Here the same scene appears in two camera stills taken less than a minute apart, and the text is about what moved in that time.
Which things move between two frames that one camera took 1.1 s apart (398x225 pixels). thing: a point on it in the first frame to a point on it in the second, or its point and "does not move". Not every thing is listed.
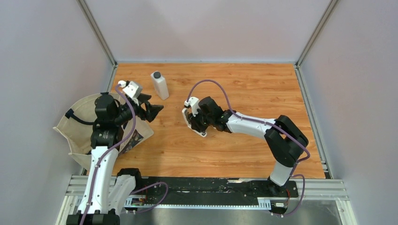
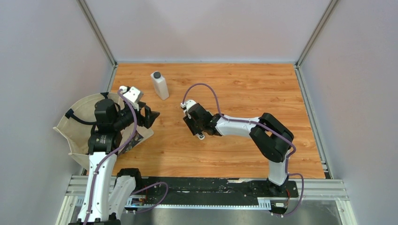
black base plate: x=153 y=192 does not move
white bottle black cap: x=161 y=85 does not move
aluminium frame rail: x=98 y=32 does not move
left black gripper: x=151 y=110 to x=150 y=116
